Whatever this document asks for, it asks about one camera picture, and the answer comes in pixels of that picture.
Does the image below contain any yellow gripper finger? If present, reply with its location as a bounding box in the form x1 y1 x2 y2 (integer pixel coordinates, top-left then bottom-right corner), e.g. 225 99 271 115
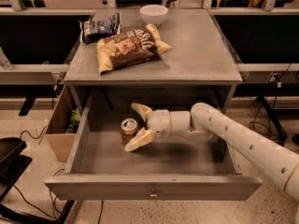
131 103 152 121
124 128 155 152

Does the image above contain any orange soda can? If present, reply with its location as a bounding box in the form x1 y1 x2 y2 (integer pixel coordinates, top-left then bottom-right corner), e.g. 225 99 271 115
121 118 138 145

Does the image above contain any grey cabinet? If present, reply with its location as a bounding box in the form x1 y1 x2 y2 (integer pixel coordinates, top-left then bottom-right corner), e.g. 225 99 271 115
64 8 242 110

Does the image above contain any white bowl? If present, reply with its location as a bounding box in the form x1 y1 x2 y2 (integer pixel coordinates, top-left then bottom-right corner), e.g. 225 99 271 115
139 5 168 27

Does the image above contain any open grey top drawer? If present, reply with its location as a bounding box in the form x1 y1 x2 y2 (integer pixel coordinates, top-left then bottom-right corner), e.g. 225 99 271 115
45 88 262 201

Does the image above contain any green toy in box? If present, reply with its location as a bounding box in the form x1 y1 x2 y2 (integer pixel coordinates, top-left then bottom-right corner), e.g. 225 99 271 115
69 109 81 125

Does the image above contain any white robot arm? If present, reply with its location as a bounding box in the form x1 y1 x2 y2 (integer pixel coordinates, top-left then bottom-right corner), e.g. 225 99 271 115
125 103 299 201

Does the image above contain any dark blue chip bag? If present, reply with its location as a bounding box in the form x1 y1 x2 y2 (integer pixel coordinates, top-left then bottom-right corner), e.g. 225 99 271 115
79 13 121 44

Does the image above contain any black chair base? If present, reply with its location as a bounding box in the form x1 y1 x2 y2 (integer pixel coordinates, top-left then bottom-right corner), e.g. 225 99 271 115
0 137 74 224

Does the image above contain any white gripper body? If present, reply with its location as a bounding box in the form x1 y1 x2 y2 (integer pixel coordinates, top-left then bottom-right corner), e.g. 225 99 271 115
148 110 170 138

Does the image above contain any cardboard box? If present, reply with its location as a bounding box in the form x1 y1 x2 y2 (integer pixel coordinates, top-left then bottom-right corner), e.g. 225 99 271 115
45 86 76 162

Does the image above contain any brown yellow chip bag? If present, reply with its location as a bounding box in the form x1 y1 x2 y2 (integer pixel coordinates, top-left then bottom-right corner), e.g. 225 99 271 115
96 24 172 74

